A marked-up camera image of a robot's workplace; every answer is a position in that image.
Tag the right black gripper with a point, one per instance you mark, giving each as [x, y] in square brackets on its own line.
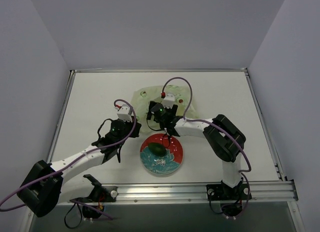
[151, 108]

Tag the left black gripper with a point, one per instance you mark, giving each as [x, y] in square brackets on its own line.
[135, 128]

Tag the green avocado-print plastic bag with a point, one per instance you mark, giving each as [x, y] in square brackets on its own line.
[142, 98]

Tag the dark green fake avocado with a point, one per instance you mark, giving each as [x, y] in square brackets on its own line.
[157, 149]

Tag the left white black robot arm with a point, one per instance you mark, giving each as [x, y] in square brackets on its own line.
[41, 190]

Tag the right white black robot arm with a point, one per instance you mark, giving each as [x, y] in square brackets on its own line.
[225, 139]

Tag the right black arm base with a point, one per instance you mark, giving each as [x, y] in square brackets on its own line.
[226, 201]

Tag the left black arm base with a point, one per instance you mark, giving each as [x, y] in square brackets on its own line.
[92, 202]

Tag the red and teal flower plate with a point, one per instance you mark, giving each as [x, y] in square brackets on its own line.
[166, 165]

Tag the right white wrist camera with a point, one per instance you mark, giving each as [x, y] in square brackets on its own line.
[168, 100]

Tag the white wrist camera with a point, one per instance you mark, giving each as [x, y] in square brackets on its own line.
[124, 113]
[168, 100]

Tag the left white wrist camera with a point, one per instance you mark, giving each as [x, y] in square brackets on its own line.
[124, 113]

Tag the aluminium front rail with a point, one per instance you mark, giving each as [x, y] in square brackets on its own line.
[176, 193]

